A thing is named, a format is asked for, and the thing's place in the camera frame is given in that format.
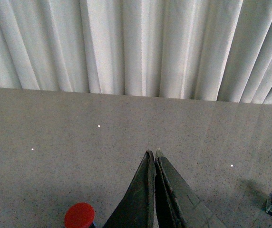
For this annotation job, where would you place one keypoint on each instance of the white pleated curtain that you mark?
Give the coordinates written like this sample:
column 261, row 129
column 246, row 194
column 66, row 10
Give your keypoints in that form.
column 215, row 50

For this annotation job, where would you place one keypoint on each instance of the red push button switch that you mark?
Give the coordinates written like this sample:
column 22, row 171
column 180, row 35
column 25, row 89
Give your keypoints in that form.
column 80, row 215

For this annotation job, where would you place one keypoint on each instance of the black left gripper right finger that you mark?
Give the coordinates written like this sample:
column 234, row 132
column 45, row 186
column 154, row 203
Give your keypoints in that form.
column 177, row 206

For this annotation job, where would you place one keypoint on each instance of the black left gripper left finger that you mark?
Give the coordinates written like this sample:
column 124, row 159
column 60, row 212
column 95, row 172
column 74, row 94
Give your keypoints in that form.
column 136, row 209

